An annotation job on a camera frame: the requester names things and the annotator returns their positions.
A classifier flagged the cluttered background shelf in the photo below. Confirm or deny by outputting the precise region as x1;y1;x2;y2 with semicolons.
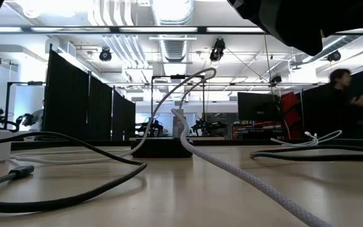
231;119;285;141

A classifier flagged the black cable loop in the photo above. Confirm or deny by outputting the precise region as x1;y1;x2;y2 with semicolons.
0;119;20;133

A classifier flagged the black USB cable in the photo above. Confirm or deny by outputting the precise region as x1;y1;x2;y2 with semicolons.
249;144;363;163
0;131;147;214

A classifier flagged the lavender braided USB cable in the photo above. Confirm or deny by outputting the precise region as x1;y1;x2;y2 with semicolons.
170;108;332;227

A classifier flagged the red storage rack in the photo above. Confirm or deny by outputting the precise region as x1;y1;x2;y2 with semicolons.
279;90;303;140

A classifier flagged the person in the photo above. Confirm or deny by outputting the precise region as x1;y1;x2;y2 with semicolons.
30;99;45;132
321;68;363;139

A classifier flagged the white USB cable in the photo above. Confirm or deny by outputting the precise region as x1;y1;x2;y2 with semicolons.
9;67;217;166
270;129;343;148

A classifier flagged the long black power strip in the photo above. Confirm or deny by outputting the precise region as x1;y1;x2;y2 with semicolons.
130;137;193;159

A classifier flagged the black monitor screen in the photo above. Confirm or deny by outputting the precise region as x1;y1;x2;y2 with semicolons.
237;91;280;122

